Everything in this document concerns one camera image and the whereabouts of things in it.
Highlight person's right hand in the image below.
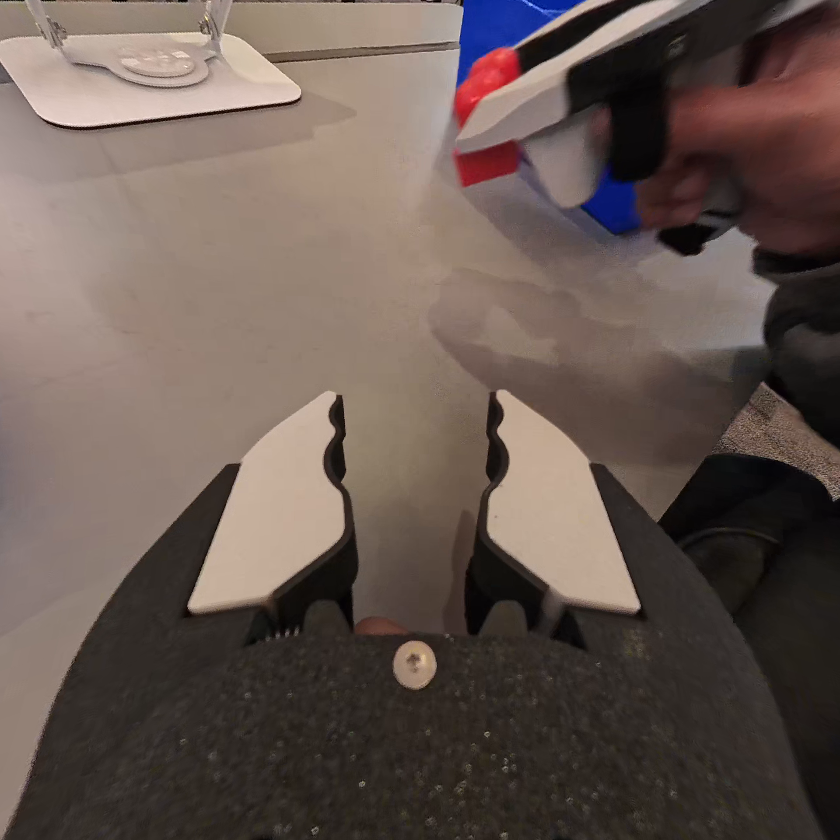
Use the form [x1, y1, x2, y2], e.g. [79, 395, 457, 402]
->
[635, 10, 840, 257]

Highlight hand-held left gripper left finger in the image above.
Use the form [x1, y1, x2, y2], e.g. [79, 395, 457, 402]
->
[187, 391, 359, 631]

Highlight blue plastic storage bin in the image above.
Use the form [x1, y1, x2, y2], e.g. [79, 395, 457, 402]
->
[456, 0, 647, 236]

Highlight grey desk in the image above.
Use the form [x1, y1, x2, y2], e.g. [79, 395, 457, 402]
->
[0, 0, 775, 795]

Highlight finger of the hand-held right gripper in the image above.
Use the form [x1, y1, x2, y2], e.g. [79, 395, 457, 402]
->
[514, 0, 718, 74]
[454, 66, 581, 155]

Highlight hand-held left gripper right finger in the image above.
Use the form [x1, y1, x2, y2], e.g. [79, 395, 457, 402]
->
[464, 390, 643, 636]

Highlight white stand with wooden board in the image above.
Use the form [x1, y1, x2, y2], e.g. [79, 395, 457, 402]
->
[0, 0, 303, 129]

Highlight red single-stud toy block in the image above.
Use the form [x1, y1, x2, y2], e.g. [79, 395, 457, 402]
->
[453, 47, 524, 189]

